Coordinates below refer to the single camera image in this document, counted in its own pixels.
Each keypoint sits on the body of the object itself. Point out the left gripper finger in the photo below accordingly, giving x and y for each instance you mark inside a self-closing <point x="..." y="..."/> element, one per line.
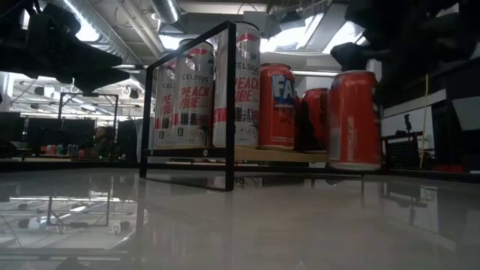
<point x="97" y="58"/>
<point x="97" y="78"/>

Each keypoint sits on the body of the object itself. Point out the person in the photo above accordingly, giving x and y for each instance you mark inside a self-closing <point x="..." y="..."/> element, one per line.
<point x="101" y="140"/>

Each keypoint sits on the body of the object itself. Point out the wooden tray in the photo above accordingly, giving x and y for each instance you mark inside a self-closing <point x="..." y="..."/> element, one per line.
<point x="270" y="155"/>

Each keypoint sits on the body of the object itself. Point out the black monitors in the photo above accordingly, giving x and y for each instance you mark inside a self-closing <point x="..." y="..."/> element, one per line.
<point x="48" y="131"/>

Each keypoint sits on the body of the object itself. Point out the silver round duct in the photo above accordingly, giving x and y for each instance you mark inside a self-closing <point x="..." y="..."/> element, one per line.
<point x="167" y="9"/>

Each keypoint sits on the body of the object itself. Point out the fluorescent tube light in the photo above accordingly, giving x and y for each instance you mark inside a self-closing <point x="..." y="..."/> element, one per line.
<point x="129" y="66"/>
<point x="315" y="73"/>

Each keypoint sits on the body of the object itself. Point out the black computer equipment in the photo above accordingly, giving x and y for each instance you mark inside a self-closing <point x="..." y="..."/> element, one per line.
<point x="127" y="140"/>

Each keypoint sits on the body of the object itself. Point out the dark long desk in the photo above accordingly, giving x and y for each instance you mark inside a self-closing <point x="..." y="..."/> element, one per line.
<point x="56" y="164"/>

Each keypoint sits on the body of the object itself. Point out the red black Coca-Cola can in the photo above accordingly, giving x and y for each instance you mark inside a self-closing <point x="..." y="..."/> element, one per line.
<point x="315" y="120"/>

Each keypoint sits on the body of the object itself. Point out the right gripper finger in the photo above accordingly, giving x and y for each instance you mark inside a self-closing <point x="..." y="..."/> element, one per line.
<point x="350" y="57"/>

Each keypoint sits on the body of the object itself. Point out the red Fanta strawberry can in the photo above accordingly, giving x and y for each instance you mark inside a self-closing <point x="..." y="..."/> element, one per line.
<point x="354" y="123"/>
<point x="277" y="112"/>

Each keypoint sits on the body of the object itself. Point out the black-topped soda can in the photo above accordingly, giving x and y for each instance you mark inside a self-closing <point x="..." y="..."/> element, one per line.
<point x="165" y="108"/>
<point x="195" y="97"/>

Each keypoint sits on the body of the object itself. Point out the silver soda can red band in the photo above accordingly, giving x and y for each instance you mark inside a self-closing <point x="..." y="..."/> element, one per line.
<point x="247" y="93"/>

